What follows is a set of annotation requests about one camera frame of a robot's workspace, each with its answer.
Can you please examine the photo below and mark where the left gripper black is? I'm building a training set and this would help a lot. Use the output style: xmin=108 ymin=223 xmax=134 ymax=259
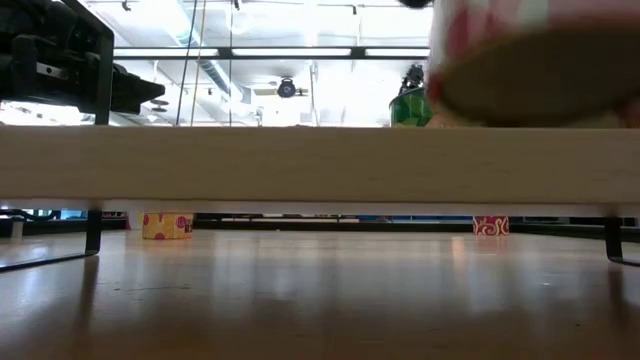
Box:
xmin=0 ymin=0 xmax=167 ymax=126

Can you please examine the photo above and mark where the yellow pink-dotted can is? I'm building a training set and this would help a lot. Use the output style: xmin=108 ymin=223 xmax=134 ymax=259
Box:
xmin=141 ymin=213 xmax=195 ymax=241

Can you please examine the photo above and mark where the green can orange fruit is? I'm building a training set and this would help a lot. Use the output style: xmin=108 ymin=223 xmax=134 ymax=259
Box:
xmin=388 ymin=87 xmax=435 ymax=128

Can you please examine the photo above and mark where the red white swirl can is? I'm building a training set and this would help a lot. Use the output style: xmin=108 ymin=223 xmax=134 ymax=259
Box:
xmin=472 ymin=215 xmax=511 ymax=237
xmin=427 ymin=0 xmax=640 ymax=129

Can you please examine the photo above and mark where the round black hanging device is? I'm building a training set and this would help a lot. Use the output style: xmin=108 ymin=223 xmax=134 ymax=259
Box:
xmin=276 ymin=76 xmax=298 ymax=100

